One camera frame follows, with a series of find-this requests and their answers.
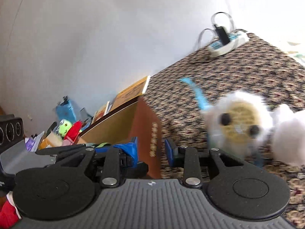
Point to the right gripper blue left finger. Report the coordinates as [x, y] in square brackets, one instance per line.
[129, 150]

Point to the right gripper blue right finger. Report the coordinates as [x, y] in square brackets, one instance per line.
[171, 151]

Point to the white fluffy sheep plush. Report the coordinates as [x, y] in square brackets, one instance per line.
[240, 123]

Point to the brown cardboard box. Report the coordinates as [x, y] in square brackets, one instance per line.
[132, 119]

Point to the yellow paper bag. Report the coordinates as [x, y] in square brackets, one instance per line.
[52, 140]

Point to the red illustrated book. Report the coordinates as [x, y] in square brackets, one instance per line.
[101, 112]

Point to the green frog plush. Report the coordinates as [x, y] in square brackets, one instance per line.
[64, 127]

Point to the orange book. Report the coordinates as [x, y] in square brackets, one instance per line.
[137, 89]

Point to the red plush toy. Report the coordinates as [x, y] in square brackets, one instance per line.
[72, 134]

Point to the blue fabric bag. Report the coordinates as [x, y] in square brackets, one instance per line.
[65, 110]

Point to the floral patterned bed cover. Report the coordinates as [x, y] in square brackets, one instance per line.
[256, 67]

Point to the black power adapter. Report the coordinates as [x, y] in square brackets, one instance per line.
[222, 34]

